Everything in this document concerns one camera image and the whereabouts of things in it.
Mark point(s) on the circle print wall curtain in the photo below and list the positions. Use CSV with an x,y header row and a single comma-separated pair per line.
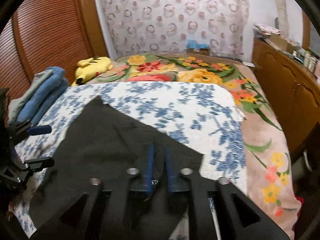
x,y
162,17

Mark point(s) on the folded printed cloth stack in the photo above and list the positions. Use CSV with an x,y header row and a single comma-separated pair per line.
x,y
266,30

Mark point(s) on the black pants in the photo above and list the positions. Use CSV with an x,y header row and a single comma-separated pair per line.
x,y
100,142

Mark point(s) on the colourful flower print blanket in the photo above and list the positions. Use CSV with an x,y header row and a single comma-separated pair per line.
x,y
262,135

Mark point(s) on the yellow pillow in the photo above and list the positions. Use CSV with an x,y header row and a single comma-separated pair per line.
x,y
92,68

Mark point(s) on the white blue floral bedspread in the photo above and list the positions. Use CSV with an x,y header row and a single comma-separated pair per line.
x,y
187,115

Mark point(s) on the cardboard box with blue contents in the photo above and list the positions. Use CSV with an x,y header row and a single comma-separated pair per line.
x,y
197,46

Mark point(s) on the open cardboard box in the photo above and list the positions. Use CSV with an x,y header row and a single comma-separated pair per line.
x,y
283,43

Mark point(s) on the long wooden cabinet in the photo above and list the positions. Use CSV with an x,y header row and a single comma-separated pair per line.
x,y
282,85

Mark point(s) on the wooden wardrobe side panel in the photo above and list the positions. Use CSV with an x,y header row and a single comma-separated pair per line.
x,y
90,17

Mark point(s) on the row of small bottles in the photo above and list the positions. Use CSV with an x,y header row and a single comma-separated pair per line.
x,y
306,58

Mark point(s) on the folded grey pants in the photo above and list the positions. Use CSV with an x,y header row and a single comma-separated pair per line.
x,y
26,98

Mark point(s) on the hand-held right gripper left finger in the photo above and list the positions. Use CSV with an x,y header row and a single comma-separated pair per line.
x,y
150,165

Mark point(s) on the folded blue jeans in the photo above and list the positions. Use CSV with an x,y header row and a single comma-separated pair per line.
x,y
47,90

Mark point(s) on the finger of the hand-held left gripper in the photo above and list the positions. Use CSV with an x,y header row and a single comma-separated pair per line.
x,y
37,165
40,130

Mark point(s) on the wooden louvred wardrobe door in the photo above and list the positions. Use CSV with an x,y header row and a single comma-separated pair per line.
x,y
45,30

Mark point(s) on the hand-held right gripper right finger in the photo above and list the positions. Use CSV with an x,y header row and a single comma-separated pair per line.
x,y
170,170

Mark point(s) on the wrapped vertical pipe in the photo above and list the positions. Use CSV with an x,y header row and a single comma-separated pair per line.
x,y
281,0

